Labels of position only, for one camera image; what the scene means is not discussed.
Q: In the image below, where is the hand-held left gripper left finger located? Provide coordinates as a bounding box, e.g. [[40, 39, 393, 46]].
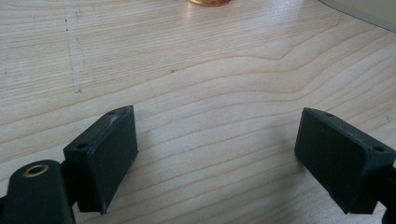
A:
[[63, 105, 139, 216]]

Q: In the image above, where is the white square container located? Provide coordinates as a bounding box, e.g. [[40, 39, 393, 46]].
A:
[[318, 0, 396, 34]]

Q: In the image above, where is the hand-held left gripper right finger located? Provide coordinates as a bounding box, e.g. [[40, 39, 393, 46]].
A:
[[294, 106, 396, 215]]

